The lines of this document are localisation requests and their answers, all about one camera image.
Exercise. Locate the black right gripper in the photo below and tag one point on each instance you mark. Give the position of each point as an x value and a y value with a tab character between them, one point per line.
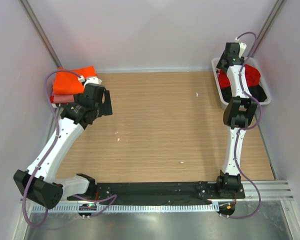
222	56

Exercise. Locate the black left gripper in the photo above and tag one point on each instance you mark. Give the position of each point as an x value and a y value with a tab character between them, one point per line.
105	109

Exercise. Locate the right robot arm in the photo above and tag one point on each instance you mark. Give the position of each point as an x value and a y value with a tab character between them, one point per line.
237	117

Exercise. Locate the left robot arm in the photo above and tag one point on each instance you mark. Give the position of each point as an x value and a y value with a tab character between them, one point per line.
38	182

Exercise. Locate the white plastic laundry basket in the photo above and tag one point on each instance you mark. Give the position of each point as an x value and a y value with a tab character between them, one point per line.
252	62

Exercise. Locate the black t shirt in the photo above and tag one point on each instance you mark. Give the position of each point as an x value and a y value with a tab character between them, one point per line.
256	91

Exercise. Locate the folded orange t shirt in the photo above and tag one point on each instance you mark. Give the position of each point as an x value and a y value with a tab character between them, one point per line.
66	83

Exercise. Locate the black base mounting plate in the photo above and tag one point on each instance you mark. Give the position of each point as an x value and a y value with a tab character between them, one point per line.
160	193

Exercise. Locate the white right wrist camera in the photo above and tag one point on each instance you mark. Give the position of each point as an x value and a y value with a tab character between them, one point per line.
242	46

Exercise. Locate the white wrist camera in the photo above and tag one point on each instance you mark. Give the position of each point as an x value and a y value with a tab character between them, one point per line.
242	46
89	80

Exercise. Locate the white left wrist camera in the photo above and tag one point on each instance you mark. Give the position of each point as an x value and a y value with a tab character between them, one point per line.
89	80

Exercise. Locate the slotted white cable duct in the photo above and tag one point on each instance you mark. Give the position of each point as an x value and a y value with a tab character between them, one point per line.
80	207

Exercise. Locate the aluminium rail frame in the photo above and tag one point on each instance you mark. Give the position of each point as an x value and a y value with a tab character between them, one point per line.
270	190

